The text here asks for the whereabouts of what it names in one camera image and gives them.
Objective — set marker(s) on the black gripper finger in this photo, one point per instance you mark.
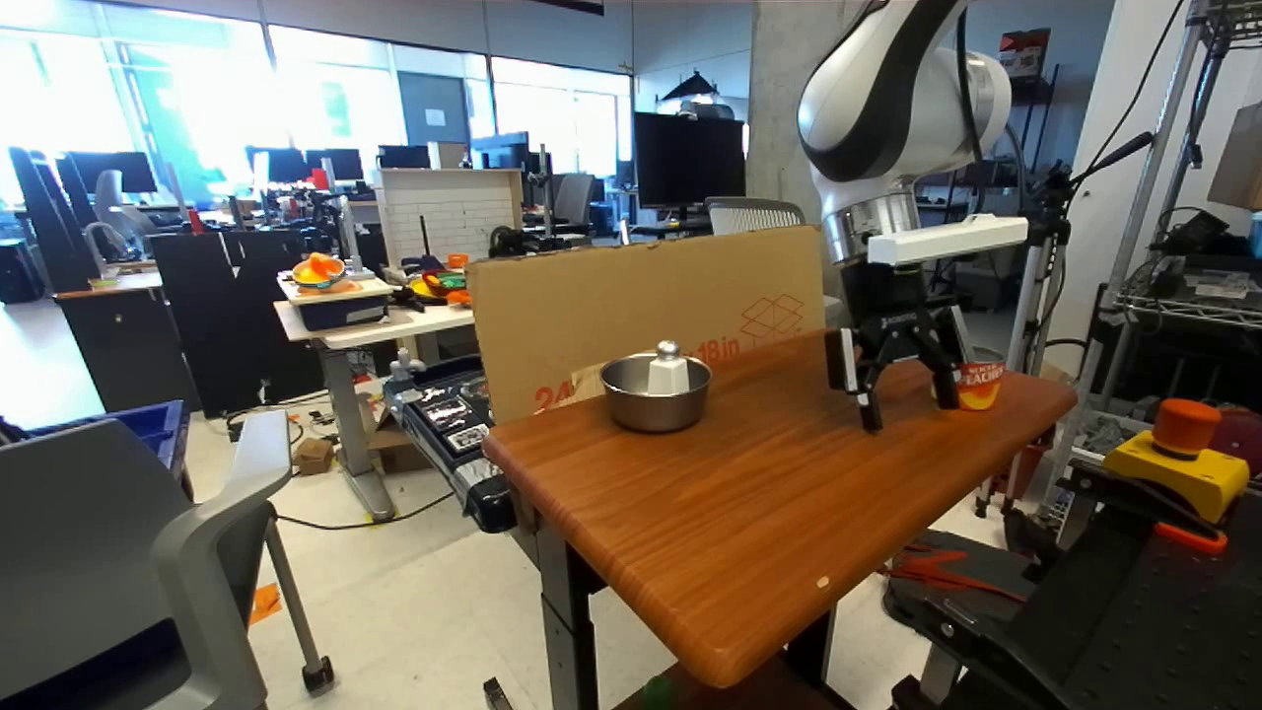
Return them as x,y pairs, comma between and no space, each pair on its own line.
943,368
869,397

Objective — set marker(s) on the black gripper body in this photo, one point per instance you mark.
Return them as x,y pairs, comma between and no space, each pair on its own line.
902,301

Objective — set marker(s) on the white black Franka robot arm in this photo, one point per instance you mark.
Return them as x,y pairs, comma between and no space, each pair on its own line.
894,94

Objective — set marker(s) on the black tripod with boom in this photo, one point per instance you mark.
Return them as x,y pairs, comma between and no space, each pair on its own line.
1049,261

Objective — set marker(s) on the wooden top table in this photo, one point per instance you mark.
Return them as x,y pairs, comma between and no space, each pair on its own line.
763,514

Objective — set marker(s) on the small silver shaker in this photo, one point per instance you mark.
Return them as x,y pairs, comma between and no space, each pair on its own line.
669,368

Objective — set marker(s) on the stainless steel bowl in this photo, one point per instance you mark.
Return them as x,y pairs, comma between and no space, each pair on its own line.
654,409

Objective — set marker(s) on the yellow emergency stop button box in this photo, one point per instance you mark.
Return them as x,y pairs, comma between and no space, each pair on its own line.
1176,466

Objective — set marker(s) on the black computer monitor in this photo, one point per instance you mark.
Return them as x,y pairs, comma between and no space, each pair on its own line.
689,158

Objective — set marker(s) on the metal equipment rack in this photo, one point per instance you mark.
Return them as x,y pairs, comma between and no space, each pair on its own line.
1187,291

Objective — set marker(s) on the brown cardboard panel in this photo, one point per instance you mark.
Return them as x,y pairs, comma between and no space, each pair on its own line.
594,318

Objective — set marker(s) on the black orange bar clamp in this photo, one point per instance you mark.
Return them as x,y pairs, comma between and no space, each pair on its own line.
1187,539

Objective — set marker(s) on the white pegboard panel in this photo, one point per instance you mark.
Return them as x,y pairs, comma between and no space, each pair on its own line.
446,211

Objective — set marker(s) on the white office desk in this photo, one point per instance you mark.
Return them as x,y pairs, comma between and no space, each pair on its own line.
358,330

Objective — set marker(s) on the tray with orange toy food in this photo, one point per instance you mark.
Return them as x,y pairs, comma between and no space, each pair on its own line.
329,282

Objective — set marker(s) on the black high back chair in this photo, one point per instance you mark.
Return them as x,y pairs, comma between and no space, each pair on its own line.
230,318

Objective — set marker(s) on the blue plastic bin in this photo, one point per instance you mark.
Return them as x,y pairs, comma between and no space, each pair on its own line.
155,435

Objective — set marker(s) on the grey plastic chair on casters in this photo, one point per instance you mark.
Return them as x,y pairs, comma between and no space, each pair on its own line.
94,564

